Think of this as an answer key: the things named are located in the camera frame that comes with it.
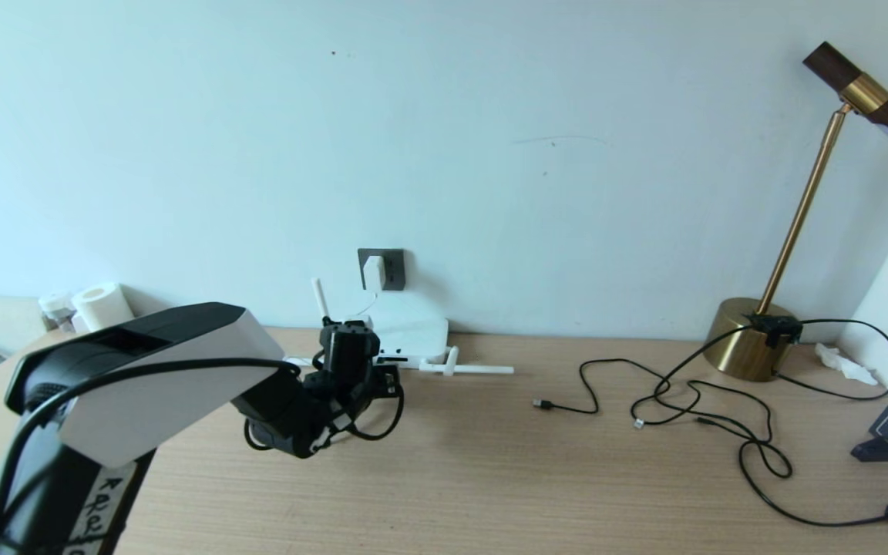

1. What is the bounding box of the grey wall socket plate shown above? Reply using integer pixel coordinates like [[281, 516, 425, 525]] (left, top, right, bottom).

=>
[[358, 248, 406, 292]]

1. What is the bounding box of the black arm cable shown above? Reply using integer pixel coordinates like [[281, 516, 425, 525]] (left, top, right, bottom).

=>
[[0, 358, 405, 552]]

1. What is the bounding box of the black multi-head USB cable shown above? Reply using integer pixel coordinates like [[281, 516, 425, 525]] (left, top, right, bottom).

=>
[[533, 358, 793, 479]]

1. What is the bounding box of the white toilet paper roll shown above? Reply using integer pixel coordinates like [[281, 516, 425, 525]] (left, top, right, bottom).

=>
[[72, 282, 135, 332]]

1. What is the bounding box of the white router with antennas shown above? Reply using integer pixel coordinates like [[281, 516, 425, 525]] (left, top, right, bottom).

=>
[[284, 278, 514, 377]]

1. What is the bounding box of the brass desk lamp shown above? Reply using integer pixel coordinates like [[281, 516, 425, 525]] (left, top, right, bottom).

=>
[[704, 41, 888, 384]]

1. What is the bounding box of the crumpled white tissue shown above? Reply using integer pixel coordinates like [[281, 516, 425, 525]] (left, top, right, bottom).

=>
[[814, 342, 879, 386]]

